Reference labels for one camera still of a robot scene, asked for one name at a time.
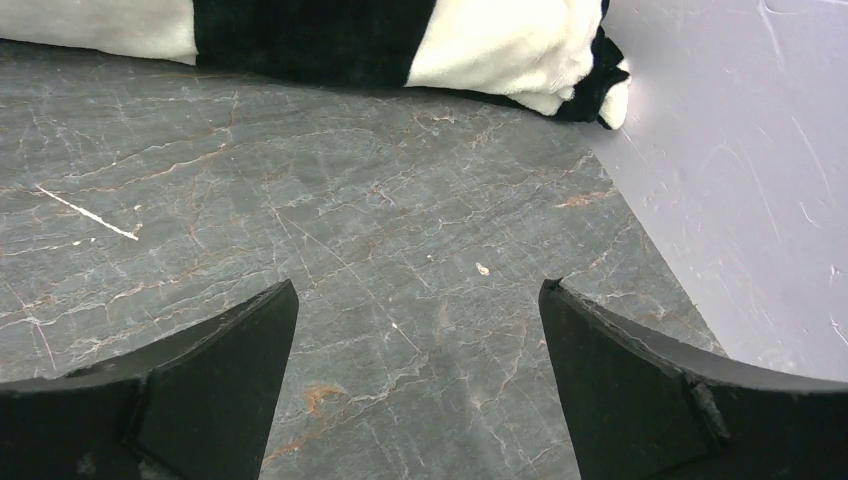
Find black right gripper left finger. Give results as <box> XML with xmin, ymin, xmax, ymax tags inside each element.
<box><xmin>1</xmin><ymin>281</ymin><xmax>299</xmax><ymax>479</ymax></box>

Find black white checkered pillow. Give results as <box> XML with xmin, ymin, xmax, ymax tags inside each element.
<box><xmin>1</xmin><ymin>0</ymin><xmax>631</xmax><ymax>130</ymax></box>

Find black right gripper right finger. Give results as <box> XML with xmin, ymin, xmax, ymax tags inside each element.
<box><xmin>538</xmin><ymin>279</ymin><xmax>847</xmax><ymax>480</ymax></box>

